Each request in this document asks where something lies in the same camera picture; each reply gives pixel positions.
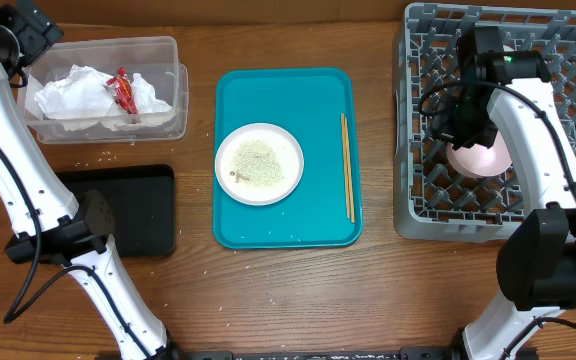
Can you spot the large white plate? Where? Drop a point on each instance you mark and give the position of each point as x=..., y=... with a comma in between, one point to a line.
x=259, y=164

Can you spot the white napkin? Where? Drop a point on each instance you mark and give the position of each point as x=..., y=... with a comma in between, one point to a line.
x=153, y=112
x=80, y=99

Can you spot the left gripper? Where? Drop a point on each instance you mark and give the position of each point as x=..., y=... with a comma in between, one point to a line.
x=36, y=40

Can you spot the clear plastic bin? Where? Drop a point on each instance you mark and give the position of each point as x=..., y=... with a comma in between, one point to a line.
x=155, y=58

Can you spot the teal serving tray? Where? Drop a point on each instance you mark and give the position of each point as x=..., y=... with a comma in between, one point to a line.
x=307, y=102

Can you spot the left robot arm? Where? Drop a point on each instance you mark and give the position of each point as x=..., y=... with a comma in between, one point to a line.
x=50, y=223

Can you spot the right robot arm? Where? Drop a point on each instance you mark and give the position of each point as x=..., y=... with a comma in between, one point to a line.
x=509, y=94

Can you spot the wooden chopstick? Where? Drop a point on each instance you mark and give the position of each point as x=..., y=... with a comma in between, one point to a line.
x=350, y=190
x=344, y=152

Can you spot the red sauce packet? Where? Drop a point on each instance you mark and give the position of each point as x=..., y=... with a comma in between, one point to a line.
x=120, y=88

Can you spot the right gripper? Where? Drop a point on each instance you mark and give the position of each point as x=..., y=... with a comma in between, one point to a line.
x=447, y=132

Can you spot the grey dishwasher rack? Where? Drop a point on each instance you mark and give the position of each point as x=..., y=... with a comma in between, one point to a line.
x=432, y=200

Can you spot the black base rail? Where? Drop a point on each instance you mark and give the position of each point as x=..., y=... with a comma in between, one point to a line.
x=406, y=353

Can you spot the black tray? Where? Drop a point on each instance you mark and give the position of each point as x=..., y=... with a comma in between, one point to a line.
x=142, y=199

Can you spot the small pink plate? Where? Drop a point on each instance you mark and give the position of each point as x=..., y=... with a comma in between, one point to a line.
x=480, y=161

